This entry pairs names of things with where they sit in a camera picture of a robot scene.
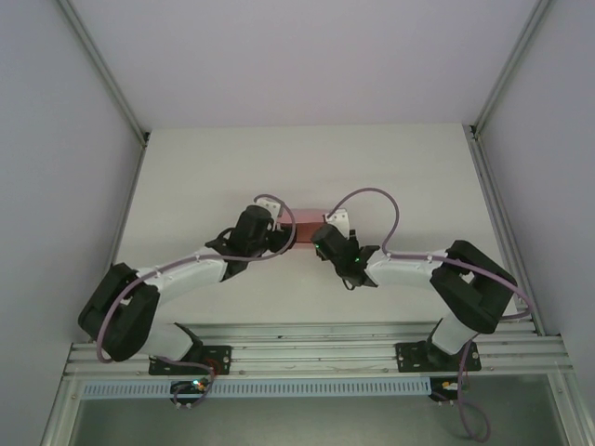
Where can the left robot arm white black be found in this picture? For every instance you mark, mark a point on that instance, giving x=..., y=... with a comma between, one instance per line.
x=186, y=274

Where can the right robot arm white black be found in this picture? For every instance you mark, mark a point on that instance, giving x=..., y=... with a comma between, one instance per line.
x=409, y=271

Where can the left control board with LEDs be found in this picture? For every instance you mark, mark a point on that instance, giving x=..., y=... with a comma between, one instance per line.
x=190, y=386

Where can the right control board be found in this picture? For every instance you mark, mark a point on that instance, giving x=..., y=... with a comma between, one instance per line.
x=444, y=388

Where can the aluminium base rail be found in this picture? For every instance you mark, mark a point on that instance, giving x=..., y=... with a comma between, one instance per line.
x=307, y=348

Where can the aluminium table side rail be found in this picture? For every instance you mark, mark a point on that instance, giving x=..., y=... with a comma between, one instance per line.
x=502, y=218
x=132, y=190

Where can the aluminium frame post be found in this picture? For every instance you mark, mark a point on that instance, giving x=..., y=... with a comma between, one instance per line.
x=509, y=69
x=107, y=74

